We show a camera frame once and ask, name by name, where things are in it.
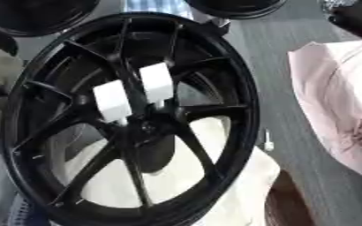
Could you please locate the black spoked wheel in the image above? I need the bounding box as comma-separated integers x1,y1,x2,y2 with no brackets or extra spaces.
0,11,263,226

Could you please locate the small white pin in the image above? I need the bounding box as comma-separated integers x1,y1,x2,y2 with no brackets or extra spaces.
261,128,275,152

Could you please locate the black round wheel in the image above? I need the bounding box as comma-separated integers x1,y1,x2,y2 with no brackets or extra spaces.
0,0,102,38
182,0,290,20

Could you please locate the white cloth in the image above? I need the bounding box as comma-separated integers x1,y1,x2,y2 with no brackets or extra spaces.
58,116,283,226

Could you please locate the pink cloth bag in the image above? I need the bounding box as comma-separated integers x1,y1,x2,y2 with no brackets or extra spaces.
286,40,362,176

